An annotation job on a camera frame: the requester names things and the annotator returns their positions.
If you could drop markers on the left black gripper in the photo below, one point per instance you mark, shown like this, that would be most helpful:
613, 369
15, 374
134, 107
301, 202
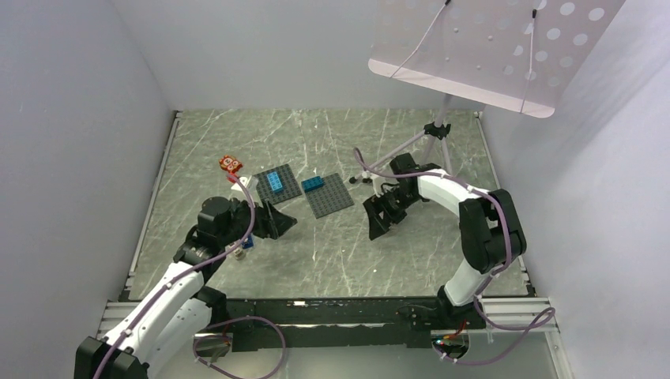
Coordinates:
270, 222

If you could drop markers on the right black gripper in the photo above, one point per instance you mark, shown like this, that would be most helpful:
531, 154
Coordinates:
378, 225

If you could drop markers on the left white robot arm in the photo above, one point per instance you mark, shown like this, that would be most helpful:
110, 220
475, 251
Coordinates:
181, 304

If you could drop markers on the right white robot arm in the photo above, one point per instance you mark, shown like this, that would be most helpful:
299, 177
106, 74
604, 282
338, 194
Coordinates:
492, 236

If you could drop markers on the left grey building baseplate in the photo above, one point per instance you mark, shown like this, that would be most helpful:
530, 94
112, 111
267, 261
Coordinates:
291, 186

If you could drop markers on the grey building baseplate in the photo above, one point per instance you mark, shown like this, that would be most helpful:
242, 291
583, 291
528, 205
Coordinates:
291, 186
333, 196

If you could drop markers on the light blue building brick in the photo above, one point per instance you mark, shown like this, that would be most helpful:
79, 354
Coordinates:
274, 181

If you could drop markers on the dark teal building brick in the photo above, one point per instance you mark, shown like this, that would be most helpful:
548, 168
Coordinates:
313, 183

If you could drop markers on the right grey building baseplate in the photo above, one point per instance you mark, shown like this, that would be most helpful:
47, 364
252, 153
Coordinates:
333, 196

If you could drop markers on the red owl toy block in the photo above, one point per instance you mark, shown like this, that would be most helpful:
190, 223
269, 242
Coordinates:
230, 164

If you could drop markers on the lavender music stand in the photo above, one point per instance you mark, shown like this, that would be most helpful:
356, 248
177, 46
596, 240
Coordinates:
518, 56

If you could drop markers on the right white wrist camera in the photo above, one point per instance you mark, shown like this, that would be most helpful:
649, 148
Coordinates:
379, 184

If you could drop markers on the black aluminium base frame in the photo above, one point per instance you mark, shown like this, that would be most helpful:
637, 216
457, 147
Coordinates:
245, 325

